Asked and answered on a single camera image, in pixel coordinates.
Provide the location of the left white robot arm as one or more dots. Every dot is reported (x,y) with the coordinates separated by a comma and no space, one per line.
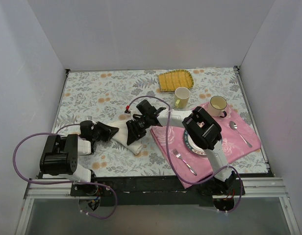
(60,154)

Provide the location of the white plate blue rim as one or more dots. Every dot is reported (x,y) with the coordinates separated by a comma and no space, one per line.
(190,145)

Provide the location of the yellow-green mug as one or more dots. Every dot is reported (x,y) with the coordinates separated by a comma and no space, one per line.
(182,95)

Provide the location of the white cloth napkin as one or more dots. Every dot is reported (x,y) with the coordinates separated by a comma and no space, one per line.
(122,135)

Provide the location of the silver spoon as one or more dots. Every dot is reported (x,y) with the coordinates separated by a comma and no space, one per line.
(234,126)

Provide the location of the yellow woven bamboo tray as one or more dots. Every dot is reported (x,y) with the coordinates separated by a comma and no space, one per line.
(170,81)

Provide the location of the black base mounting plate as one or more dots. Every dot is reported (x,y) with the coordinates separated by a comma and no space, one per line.
(167,190)

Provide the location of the pink rose placemat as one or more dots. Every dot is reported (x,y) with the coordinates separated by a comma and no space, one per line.
(232,144)

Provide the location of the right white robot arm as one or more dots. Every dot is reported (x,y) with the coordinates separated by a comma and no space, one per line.
(201,127)

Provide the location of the cream enamel mug dark rim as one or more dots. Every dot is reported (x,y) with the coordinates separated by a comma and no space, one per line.
(217,107)

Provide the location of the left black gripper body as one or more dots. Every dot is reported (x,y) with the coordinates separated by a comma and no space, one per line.
(101,132)

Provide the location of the silver fork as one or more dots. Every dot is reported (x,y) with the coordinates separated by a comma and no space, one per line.
(178,155)

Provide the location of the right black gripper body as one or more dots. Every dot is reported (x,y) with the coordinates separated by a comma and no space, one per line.
(135,128)

